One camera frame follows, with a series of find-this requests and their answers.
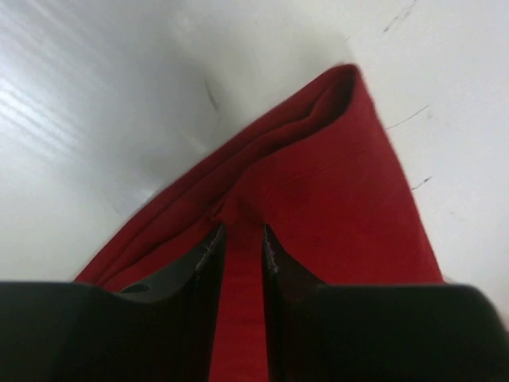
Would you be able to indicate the dark red t-shirt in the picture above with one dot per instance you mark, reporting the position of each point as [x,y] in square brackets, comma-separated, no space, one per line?
[320,170]

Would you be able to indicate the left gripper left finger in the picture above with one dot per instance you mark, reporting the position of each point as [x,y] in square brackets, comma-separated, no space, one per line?
[160,328]

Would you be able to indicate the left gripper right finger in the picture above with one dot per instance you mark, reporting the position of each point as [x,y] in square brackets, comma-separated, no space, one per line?
[316,331]

